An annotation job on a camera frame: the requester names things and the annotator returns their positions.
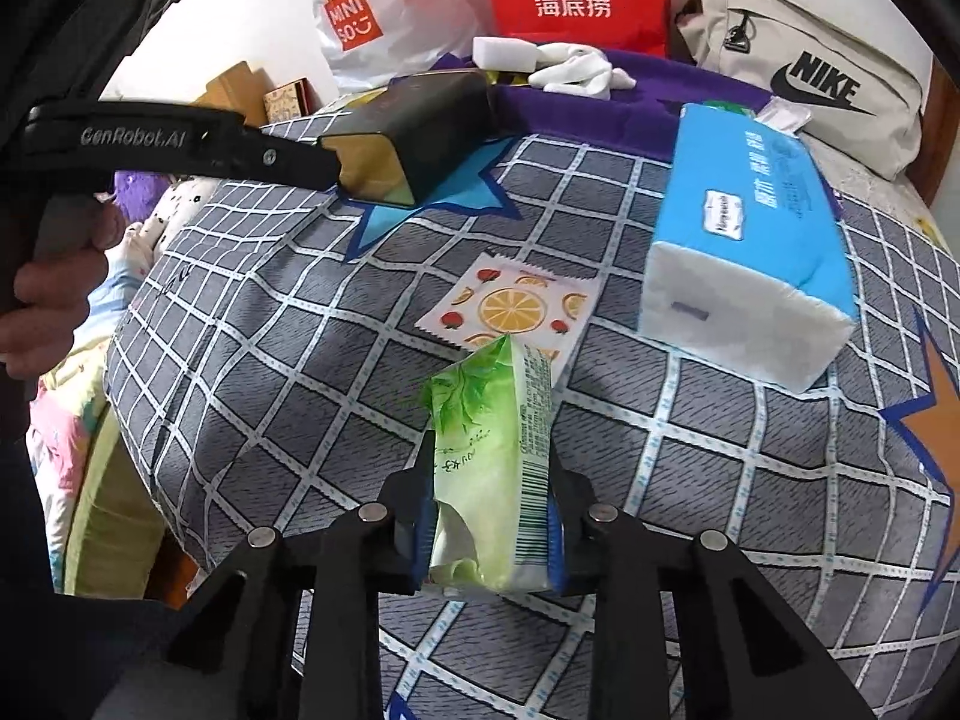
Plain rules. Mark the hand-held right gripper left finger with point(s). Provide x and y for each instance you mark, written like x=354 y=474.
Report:
x=426 y=540

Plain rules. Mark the colourful quilt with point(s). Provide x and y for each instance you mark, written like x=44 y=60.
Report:
x=67 y=420

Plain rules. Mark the person's left hand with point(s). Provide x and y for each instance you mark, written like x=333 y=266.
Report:
x=45 y=315

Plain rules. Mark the beige sling bag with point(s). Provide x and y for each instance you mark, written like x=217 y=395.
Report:
x=787 y=37

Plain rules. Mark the wooden headboard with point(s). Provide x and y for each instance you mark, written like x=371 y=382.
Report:
x=941 y=127

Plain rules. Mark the white sponge block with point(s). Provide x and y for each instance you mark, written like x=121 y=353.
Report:
x=506 y=56

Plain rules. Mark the white dotted cloth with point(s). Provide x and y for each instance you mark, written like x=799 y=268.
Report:
x=169 y=217

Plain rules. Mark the blue tissue pack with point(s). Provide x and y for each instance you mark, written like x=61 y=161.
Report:
x=750 y=225

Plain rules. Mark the green tissue packet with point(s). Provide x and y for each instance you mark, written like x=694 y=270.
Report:
x=487 y=480

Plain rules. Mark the yellow pouch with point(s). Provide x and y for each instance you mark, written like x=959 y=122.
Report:
x=510 y=78

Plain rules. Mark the purple plush toy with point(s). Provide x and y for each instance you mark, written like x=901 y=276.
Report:
x=139 y=191

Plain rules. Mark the cardboard box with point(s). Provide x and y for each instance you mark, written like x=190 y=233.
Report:
x=236 y=86

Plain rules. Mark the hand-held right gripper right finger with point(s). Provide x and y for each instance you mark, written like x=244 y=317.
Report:
x=556 y=540

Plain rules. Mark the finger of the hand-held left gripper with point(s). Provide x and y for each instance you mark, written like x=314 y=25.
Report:
x=300 y=159

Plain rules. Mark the purple towel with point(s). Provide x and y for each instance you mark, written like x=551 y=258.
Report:
x=600 y=120

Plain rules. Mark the patterned box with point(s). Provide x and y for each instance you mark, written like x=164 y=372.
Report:
x=289 y=99

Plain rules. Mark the fruit print packet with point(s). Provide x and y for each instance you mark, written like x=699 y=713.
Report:
x=510 y=307

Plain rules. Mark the white socks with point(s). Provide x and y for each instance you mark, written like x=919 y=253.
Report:
x=577 y=71

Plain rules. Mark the grey checkered blanket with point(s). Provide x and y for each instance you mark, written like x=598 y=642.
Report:
x=300 y=360

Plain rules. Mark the clear plastic bag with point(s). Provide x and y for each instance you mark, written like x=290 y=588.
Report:
x=784 y=114

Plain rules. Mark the dark green box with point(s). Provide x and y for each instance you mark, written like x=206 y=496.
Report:
x=435 y=120

